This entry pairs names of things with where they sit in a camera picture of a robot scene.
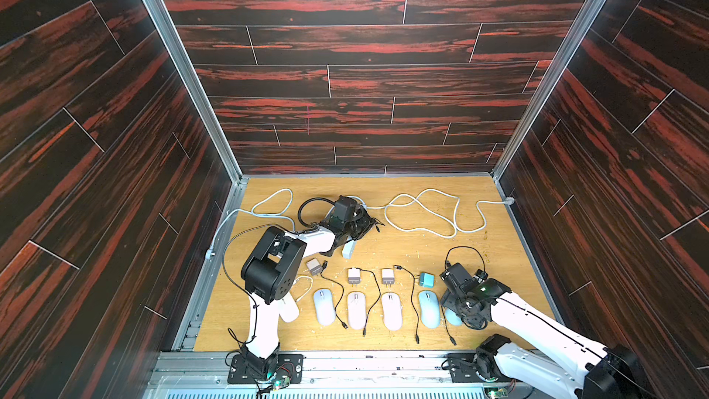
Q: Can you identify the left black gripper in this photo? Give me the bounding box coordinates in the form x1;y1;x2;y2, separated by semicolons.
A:
340;209;377;240

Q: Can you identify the light blue mouse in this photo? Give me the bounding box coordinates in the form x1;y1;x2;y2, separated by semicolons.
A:
444;308;463;326

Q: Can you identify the white power strip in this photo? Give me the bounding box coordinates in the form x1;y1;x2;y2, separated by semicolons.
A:
342;240;356;260

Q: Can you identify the grey blue mouse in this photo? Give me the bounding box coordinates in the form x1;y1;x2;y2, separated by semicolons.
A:
418;290;441;329

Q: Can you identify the black mouse cable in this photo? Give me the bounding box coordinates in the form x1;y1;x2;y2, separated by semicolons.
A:
319;261;349;329
359;268;383;339
395;264;422;344
439;304;458;347

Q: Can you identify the teal charger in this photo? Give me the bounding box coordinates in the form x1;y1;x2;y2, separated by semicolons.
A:
418;272;436;288

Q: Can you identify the pink charger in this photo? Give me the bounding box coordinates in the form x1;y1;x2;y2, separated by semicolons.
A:
347;268;361;286
381;268;395;286

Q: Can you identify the white charging cable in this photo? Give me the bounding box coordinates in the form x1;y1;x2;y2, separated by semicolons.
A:
290;275;315;303

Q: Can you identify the white wireless mouse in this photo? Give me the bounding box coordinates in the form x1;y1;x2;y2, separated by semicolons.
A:
277;293;300;323

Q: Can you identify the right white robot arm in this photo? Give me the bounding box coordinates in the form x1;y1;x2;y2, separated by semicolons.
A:
441;263;651;398

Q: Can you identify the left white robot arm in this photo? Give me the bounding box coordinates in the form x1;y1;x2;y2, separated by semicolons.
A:
241;206;382;361

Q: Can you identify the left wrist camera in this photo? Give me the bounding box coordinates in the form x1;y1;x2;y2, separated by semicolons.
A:
330;196;358;230

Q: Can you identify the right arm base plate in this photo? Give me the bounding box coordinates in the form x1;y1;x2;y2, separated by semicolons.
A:
441;334;511;383

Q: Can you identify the white cable right side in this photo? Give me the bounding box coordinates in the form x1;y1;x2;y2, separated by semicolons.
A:
364;187;515;238

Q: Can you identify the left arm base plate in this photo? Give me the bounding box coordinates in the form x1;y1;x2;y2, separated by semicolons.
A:
227;350;304;390

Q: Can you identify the aluminium frame left post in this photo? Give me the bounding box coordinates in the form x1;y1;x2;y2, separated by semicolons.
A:
141;0;247;352

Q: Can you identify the aluminium frame post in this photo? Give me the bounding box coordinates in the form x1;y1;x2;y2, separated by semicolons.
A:
492;0;607;328
141;0;247;352

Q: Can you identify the aluminium frame right post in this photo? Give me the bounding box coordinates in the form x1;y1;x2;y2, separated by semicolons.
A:
492;0;607;328

